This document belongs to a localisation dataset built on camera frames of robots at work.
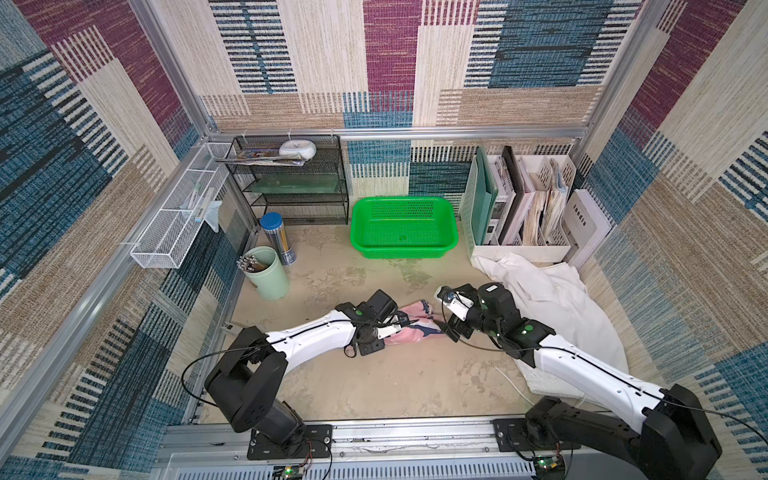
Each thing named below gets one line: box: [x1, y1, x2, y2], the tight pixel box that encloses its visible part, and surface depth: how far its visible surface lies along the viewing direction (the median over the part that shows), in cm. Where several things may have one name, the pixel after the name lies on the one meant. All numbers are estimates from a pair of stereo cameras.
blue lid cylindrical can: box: [260, 212, 297, 267], surface depth 98 cm
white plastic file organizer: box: [459, 154, 577, 263], surface depth 103 cm
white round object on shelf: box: [279, 139, 317, 161], surface depth 91 cm
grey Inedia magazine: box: [562, 189, 613, 269], surface depth 97 cm
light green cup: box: [243, 246, 290, 301], surface depth 93 cm
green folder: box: [472, 146, 499, 245], surface depth 93 cm
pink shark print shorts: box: [384, 300, 444, 345], surface depth 88 cm
